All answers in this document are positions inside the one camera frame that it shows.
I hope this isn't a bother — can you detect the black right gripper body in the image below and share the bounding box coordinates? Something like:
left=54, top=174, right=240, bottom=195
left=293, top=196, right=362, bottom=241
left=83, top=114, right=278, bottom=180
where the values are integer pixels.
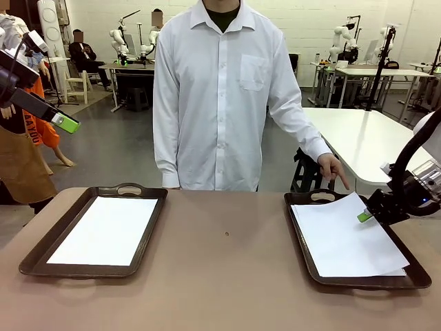
left=380, top=171, right=436, bottom=226

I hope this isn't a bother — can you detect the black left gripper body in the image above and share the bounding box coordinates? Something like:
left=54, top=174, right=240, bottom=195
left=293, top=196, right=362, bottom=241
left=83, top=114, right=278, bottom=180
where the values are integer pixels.
left=0, top=65, right=41, bottom=108

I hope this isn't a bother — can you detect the white A4 paper sheet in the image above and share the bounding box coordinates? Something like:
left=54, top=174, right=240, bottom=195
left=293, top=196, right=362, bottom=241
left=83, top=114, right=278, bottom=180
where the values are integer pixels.
left=291, top=192, right=411, bottom=278
left=46, top=195, right=159, bottom=267
left=291, top=205, right=408, bottom=278

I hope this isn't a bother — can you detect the person's right forearm white sleeve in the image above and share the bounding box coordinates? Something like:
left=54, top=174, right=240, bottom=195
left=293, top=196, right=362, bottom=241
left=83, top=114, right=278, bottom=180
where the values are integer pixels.
left=154, top=103, right=183, bottom=190

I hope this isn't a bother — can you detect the person's left forearm white sleeve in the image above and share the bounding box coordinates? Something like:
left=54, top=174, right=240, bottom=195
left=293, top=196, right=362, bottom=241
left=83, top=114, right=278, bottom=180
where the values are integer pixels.
left=271, top=103, right=334, bottom=161

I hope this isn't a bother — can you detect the person's left hand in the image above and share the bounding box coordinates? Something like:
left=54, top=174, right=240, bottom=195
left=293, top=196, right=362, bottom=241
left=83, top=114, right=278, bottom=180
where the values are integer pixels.
left=316, top=154, right=351, bottom=192

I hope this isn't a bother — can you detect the mannequin with orange trousers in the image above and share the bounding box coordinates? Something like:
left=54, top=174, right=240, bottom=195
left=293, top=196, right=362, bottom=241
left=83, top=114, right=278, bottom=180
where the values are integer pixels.
left=22, top=58, right=76, bottom=177

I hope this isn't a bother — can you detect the white folding chair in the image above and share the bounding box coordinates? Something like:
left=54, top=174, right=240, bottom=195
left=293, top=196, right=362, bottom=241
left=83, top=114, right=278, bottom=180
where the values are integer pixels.
left=64, top=68, right=90, bottom=105

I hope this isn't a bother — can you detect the tall white air conditioner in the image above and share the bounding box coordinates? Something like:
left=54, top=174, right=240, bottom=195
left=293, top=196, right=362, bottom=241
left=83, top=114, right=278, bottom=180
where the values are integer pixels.
left=37, top=0, right=67, bottom=59

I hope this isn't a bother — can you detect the seated man in black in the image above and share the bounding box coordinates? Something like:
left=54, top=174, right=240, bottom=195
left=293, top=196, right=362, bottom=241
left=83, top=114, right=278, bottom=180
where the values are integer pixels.
left=68, top=29, right=113, bottom=92

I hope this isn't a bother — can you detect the large white table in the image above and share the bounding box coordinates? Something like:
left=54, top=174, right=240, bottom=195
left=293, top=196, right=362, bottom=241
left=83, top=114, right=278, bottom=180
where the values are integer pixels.
left=302, top=108, right=441, bottom=219

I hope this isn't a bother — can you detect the brown plastic serving tray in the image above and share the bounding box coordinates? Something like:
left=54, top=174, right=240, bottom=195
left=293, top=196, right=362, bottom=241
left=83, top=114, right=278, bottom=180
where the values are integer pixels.
left=19, top=182, right=169, bottom=279
left=283, top=188, right=433, bottom=290

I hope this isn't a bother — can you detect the black bag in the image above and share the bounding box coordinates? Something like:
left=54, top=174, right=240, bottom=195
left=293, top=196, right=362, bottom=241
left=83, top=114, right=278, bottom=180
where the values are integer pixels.
left=294, top=147, right=320, bottom=163

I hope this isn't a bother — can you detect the black plastic step stool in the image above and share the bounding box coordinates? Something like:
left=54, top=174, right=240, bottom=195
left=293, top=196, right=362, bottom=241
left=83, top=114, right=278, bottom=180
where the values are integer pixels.
left=125, top=87, right=150, bottom=112

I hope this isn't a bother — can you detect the background workbench table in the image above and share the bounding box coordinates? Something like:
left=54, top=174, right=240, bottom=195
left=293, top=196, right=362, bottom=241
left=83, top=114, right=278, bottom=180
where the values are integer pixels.
left=99, top=61, right=156, bottom=113

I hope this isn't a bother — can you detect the tall black tripod stand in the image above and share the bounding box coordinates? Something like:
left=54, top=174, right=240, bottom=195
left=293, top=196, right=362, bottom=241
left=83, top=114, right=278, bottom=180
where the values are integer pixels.
left=365, top=27, right=397, bottom=112

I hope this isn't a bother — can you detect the long white background table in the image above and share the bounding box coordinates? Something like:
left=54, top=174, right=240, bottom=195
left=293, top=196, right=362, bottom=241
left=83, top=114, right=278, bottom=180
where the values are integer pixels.
left=336, top=67, right=433, bottom=108

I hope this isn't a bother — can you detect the bystander with blurred face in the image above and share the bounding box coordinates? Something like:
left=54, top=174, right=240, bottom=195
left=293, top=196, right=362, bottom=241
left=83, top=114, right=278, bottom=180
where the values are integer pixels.
left=150, top=8, right=164, bottom=29

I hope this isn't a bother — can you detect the grey computer monitor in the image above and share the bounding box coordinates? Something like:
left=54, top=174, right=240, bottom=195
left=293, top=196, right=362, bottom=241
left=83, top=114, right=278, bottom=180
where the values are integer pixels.
left=364, top=39, right=380, bottom=65

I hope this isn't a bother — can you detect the person torso in white shirt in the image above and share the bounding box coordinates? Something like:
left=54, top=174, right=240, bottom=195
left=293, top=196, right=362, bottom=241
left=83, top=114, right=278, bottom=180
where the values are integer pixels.
left=152, top=0, right=304, bottom=192

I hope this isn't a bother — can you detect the thin black camera cable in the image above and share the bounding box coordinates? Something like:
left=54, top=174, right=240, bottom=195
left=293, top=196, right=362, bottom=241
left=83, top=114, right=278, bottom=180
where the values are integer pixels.
left=5, top=32, right=30, bottom=87

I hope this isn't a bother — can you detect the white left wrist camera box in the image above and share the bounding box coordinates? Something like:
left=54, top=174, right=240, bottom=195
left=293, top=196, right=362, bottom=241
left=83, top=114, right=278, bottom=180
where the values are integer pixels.
left=24, top=29, right=50, bottom=53

